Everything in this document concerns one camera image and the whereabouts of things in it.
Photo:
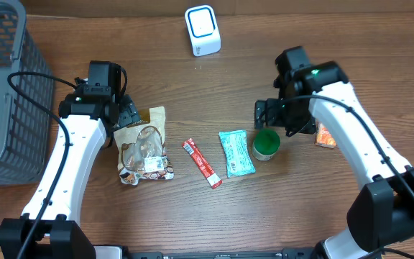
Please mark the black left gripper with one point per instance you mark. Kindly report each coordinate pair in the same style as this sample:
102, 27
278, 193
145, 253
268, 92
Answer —
130, 111

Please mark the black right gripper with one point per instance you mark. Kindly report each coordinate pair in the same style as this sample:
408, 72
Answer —
261, 114

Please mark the orange Kleenex tissue pack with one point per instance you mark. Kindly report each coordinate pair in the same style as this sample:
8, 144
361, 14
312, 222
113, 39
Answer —
323, 137

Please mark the green lid jar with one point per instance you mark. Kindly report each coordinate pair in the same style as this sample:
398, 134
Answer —
265, 144

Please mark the beige brown snack pouch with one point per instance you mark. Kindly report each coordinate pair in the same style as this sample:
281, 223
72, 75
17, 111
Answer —
142, 149

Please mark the teal tissue pack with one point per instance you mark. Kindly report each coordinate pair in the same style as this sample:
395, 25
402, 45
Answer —
238, 161

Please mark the red white snack packet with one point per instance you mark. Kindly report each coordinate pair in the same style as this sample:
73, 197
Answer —
205, 168

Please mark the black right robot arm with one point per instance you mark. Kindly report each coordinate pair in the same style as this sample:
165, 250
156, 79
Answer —
383, 212

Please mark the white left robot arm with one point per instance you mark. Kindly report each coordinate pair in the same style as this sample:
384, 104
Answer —
49, 226

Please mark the white barcode scanner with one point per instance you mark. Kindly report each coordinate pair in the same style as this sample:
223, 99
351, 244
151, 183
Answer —
203, 30

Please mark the grey plastic mesh basket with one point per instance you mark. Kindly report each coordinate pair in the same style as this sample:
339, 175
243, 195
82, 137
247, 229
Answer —
24, 128

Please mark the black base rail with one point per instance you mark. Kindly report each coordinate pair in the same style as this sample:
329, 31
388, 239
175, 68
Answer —
210, 254

